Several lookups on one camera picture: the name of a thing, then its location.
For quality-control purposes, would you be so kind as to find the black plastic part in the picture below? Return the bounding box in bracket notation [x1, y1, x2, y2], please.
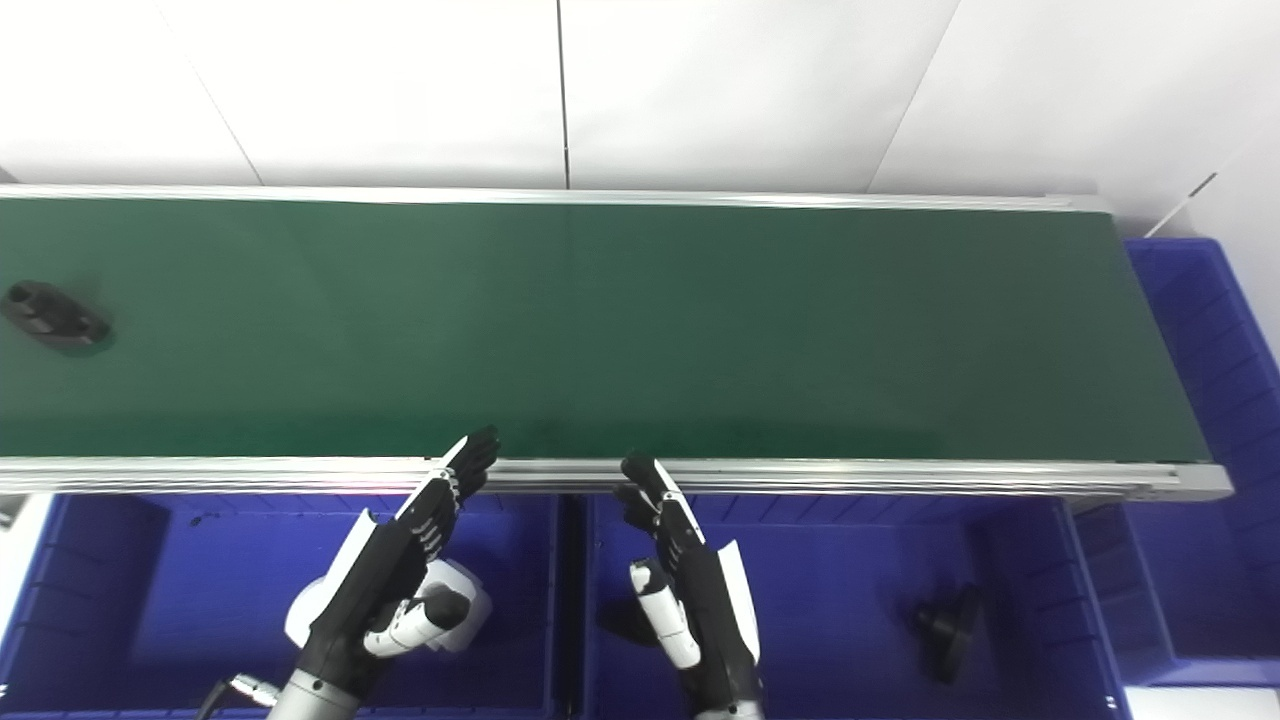
[0, 281, 113, 353]
[597, 598, 661, 647]
[913, 584, 987, 687]

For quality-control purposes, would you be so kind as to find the white plastic part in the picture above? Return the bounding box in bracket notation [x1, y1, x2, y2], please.
[420, 560, 493, 656]

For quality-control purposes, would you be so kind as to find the blue plastic bin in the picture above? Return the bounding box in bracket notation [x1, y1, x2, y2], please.
[0, 493, 563, 720]
[1072, 237, 1280, 689]
[583, 494, 1133, 720]

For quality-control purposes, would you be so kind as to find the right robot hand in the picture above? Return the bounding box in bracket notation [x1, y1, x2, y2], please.
[613, 456, 764, 713]

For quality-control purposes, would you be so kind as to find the green conveyor belt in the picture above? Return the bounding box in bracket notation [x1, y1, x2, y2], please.
[0, 197, 1213, 464]
[0, 183, 1234, 502]

